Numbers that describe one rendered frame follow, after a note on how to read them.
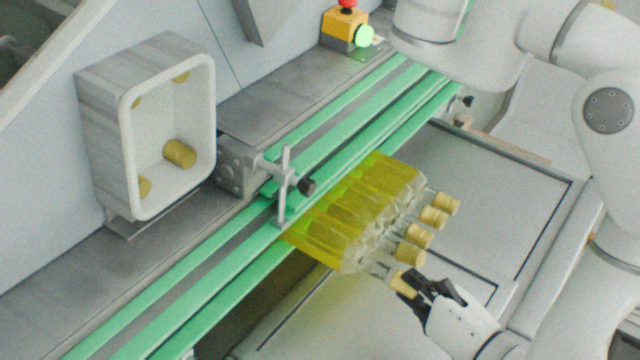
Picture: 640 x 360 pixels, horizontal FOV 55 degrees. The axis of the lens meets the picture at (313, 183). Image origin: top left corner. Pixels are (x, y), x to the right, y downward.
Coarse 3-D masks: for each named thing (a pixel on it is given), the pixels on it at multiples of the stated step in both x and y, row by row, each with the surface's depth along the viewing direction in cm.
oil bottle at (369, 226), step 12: (324, 204) 111; (336, 204) 111; (348, 204) 111; (336, 216) 109; (348, 216) 109; (360, 216) 109; (372, 216) 110; (348, 228) 108; (360, 228) 107; (372, 228) 107; (384, 228) 109; (372, 240) 107
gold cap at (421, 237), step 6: (408, 228) 110; (414, 228) 110; (420, 228) 110; (408, 234) 110; (414, 234) 110; (420, 234) 109; (426, 234) 109; (432, 234) 110; (408, 240) 111; (414, 240) 110; (420, 240) 109; (426, 240) 109; (420, 246) 110; (426, 246) 110
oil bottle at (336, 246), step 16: (304, 224) 107; (320, 224) 107; (336, 224) 108; (288, 240) 110; (304, 240) 107; (320, 240) 105; (336, 240) 105; (352, 240) 105; (320, 256) 107; (336, 256) 104; (352, 256) 103; (352, 272) 105
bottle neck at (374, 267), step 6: (366, 258) 104; (372, 258) 104; (360, 264) 104; (366, 264) 104; (372, 264) 103; (378, 264) 103; (384, 264) 103; (366, 270) 104; (372, 270) 103; (378, 270) 103; (384, 270) 103; (390, 270) 104; (378, 276) 103; (384, 276) 102; (384, 282) 103
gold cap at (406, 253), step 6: (402, 246) 106; (408, 246) 106; (414, 246) 106; (396, 252) 106; (402, 252) 105; (408, 252) 105; (414, 252) 104; (420, 252) 104; (426, 252) 105; (396, 258) 106; (402, 258) 105; (408, 258) 104; (414, 258) 104; (420, 258) 104; (408, 264) 105; (414, 264) 104; (420, 264) 105
